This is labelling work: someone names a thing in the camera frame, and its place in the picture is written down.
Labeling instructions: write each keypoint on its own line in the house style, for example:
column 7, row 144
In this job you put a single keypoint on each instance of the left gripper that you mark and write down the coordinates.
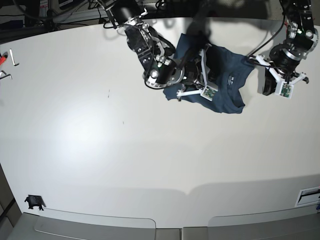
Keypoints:
column 279, row 67

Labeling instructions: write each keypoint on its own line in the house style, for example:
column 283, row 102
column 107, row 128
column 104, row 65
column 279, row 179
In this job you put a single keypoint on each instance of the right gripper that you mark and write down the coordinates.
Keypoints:
column 197, row 67

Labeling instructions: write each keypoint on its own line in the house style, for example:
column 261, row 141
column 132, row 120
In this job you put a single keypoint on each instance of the blue T-shirt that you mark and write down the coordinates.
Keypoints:
column 228, row 70

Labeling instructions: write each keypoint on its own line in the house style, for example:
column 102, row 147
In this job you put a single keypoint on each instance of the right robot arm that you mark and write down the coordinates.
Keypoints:
column 164, row 65

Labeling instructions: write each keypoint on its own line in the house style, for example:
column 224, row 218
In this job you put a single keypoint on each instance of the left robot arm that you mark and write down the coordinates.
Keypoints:
column 301, row 38

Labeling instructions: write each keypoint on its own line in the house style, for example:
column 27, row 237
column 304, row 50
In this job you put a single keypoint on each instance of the upper hex key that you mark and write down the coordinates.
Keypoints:
column 12, row 58

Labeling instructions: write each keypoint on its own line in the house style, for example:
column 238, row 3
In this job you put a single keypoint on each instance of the hex key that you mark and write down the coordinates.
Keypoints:
column 12, row 58
column 3, row 75

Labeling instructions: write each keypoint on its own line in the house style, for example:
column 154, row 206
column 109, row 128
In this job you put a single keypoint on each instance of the lower hex key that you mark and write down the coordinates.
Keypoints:
column 3, row 75

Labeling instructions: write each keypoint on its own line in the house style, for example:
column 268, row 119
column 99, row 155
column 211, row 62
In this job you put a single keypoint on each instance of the red marker pen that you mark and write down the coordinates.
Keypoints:
column 3, row 57

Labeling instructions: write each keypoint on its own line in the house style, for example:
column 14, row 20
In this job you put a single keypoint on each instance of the black table clamp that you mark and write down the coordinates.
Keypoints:
column 35, row 201

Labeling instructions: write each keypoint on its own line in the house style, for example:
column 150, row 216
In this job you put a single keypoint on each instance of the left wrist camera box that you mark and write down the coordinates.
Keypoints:
column 284, row 89

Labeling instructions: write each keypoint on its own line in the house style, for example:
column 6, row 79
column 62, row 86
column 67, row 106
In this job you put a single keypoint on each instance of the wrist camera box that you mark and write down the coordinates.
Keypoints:
column 209, row 92
column 284, row 89

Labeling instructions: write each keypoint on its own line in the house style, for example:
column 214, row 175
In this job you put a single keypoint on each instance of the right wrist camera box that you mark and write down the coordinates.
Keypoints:
column 209, row 92

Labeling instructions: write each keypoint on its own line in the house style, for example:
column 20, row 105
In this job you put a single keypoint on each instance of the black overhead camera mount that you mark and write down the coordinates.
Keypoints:
column 199, row 26

